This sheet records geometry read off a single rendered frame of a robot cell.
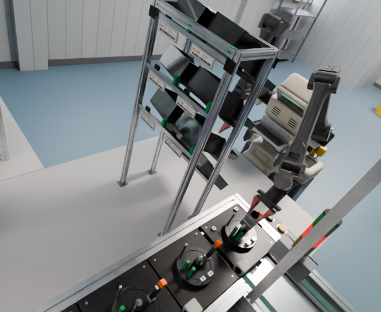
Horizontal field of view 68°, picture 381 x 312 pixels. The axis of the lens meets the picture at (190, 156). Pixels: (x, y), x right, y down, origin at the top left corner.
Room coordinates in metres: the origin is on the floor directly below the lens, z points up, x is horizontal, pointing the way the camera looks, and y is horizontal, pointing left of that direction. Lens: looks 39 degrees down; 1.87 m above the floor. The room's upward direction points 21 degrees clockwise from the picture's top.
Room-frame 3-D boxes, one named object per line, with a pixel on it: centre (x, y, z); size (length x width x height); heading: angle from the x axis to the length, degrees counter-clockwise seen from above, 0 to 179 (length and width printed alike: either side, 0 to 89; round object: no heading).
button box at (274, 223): (0.88, -0.49, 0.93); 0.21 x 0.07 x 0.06; 55
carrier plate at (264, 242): (0.75, -0.30, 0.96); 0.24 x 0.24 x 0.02; 55
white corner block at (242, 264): (0.61, -0.33, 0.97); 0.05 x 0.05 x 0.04; 55
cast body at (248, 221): (0.74, -0.30, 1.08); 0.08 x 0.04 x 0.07; 145
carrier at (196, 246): (0.54, -0.15, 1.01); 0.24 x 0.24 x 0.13; 55
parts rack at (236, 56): (0.85, 0.07, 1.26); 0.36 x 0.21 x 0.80; 55
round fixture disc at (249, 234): (0.75, -0.30, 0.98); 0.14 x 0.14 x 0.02
